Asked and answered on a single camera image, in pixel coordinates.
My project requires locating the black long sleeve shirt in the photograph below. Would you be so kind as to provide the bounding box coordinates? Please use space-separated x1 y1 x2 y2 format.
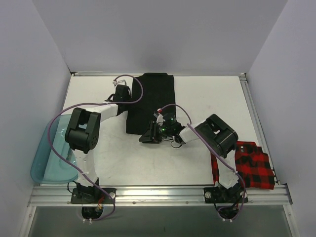
126 73 176 135

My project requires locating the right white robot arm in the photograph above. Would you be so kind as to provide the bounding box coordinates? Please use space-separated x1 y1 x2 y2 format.
139 113 239 202

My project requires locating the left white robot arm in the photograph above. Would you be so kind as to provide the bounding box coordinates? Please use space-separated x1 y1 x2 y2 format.
65 84 131 203

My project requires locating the red black plaid shirt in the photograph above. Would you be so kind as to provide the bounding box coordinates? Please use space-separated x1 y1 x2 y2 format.
211 141 275 190

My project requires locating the translucent blue plastic bin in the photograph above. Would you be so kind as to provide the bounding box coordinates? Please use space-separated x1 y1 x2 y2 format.
30 115 78 185

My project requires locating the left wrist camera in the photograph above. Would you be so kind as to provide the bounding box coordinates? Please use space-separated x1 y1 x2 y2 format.
113 79 127 87

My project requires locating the back aluminium table rail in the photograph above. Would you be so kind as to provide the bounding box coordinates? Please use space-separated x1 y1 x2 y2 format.
71 71 247 78

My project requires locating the aluminium table rail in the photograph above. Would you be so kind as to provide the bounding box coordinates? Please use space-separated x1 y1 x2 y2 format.
239 73 280 185
28 185 292 207
71 71 247 78

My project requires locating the front aluminium table rail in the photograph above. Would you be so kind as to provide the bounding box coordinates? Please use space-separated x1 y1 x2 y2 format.
28 185 292 207

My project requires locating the right aluminium table rail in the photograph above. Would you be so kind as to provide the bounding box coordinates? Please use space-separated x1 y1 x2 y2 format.
239 73 280 185

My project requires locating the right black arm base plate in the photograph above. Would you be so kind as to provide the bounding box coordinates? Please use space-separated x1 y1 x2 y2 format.
203 184 244 204

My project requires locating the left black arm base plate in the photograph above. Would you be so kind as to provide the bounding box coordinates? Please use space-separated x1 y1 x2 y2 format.
70 186 116 204

